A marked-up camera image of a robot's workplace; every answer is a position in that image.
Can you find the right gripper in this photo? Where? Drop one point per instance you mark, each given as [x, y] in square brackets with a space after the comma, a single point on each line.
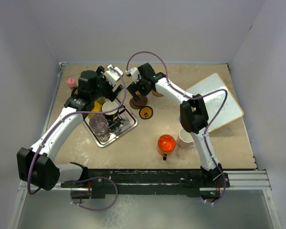
[134, 88]

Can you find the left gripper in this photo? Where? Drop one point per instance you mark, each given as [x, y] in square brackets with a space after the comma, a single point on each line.
[110, 94]

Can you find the dark wood coaster top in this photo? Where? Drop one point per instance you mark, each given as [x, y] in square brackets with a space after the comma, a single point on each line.
[141, 102]

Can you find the dark wood coaster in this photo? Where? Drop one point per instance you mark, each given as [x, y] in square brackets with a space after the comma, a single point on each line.
[132, 105]
[141, 102]

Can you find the orange black face coaster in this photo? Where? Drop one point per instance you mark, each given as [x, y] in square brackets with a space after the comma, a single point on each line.
[146, 112]

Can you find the silver metal tray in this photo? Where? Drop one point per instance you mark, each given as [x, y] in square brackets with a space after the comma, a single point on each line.
[121, 126]

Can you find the pink mug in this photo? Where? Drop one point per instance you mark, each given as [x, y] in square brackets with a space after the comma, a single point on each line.
[184, 139]

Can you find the dark wood coaster bottom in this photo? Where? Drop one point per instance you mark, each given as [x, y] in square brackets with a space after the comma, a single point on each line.
[132, 105]

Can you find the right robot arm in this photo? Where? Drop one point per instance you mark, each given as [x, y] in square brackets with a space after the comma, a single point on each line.
[194, 117]

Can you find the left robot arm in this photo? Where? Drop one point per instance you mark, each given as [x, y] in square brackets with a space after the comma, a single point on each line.
[36, 164]

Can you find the black and white mug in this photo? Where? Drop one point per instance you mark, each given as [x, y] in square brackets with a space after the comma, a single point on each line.
[111, 111]

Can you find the green mug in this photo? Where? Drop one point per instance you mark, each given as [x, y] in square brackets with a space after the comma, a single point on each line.
[101, 100]

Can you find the yellow mug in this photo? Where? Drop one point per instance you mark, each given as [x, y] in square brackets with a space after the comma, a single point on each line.
[97, 108]

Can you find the pink cap bottle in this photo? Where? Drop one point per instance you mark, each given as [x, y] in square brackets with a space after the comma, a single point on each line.
[71, 83]

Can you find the orange mug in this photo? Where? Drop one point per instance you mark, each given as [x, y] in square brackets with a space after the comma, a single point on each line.
[165, 146]

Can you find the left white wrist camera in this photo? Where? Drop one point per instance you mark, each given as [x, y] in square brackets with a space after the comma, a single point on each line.
[113, 74]

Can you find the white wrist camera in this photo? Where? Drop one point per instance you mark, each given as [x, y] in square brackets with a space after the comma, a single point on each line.
[134, 73]
[113, 74]

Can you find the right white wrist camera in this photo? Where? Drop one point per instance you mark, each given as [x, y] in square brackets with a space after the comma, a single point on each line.
[134, 73]

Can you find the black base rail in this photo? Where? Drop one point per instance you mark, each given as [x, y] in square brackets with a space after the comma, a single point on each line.
[187, 182]

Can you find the white board wooden frame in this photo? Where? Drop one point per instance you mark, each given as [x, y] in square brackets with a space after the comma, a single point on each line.
[231, 110]

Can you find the aluminium frame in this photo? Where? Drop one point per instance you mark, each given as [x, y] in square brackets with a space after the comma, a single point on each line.
[248, 204]

